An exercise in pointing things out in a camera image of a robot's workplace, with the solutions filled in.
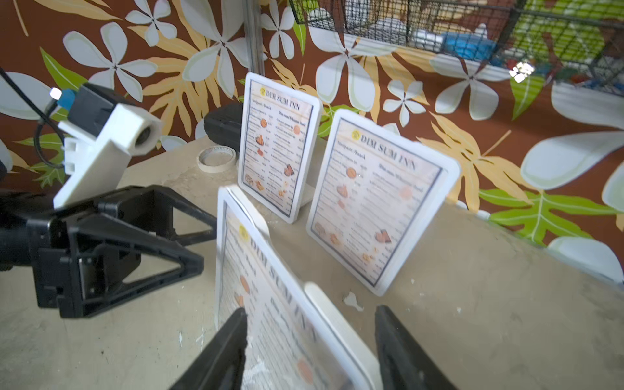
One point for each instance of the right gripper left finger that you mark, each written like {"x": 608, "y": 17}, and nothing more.
{"x": 221, "y": 365}

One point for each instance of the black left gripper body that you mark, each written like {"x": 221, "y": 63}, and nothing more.
{"x": 42, "y": 244}

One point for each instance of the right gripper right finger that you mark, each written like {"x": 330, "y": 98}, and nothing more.
{"x": 404, "y": 364}

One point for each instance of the black wire basket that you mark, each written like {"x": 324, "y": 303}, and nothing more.
{"x": 580, "y": 42}

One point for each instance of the white menu holder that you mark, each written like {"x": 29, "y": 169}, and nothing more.
{"x": 380, "y": 200}
{"x": 278, "y": 146}
{"x": 346, "y": 339}

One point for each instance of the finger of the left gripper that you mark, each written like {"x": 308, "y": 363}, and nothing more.
{"x": 151, "y": 209}
{"x": 111, "y": 262}

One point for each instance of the black plastic case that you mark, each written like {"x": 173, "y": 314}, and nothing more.
{"x": 223, "y": 125}

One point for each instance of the blue object in basket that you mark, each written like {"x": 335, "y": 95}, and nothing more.
{"x": 468, "y": 46}

